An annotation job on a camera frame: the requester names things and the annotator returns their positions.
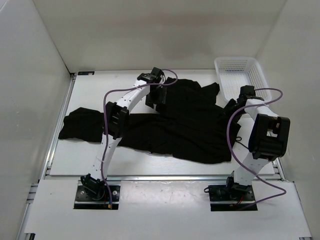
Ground left aluminium rail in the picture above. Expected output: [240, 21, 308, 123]
[15, 72, 77, 240]

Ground aluminium rail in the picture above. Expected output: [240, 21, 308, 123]
[15, 72, 77, 240]
[47, 173, 236, 183]
[272, 157, 287, 182]

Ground white plastic mesh basket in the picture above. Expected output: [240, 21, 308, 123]
[214, 56, 272, 102]

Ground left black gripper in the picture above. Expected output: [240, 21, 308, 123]
[145, 85, 167, 109]

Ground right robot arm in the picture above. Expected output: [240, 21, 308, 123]
[224, 85, 291, 200]

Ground right aluminium rail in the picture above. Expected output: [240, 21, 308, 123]
[272, 157, 287, 182]

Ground black trousers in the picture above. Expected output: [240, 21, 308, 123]
[57, 77, 242, 165]

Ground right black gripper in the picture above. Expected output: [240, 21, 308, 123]
[218, 98, 247, 126]

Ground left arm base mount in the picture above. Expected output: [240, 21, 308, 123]
[73, 183, 121, 210]

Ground blue label sticker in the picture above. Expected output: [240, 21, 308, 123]
[77, 71, 95, 76]

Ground front aluminium rail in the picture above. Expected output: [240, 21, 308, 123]
[47, 173, 236, 183]

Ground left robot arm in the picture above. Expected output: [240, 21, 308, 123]
[80, 67, 166, 206]

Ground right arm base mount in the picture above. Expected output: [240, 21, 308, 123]
[203, 185, 258, 212]

